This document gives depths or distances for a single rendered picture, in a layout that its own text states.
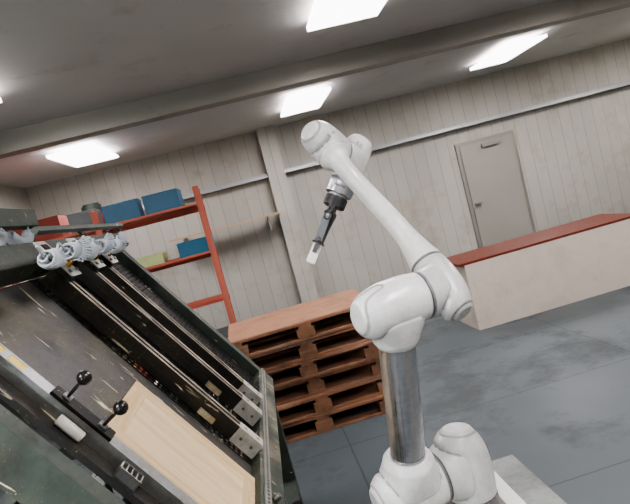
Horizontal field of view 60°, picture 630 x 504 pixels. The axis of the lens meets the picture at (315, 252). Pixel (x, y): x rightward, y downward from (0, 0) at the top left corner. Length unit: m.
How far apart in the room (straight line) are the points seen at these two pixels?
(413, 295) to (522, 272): 5.05
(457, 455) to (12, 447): 1.18
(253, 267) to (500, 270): 4.73
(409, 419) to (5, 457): 0.97
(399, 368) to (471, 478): 0.48
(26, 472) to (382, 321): 0.86
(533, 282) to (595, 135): 5.59
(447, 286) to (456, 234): 8.82
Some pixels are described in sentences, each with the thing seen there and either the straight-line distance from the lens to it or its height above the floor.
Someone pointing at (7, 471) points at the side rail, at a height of 1.43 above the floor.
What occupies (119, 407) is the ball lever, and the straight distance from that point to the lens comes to 1.51.
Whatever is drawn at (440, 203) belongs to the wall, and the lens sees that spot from 10.15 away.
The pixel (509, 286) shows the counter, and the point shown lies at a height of 0.38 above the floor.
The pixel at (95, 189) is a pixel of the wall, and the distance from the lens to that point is 9.89.
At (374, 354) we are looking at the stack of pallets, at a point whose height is 0.50.
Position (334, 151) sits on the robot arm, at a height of 1.95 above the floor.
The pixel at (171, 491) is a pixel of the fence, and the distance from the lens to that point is 1.64.
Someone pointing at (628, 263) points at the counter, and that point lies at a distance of 7.08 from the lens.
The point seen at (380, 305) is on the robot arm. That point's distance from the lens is 1.35.
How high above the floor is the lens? 1.82
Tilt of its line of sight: 5 degrees down
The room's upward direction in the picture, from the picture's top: 15 degrees counter-clockwise
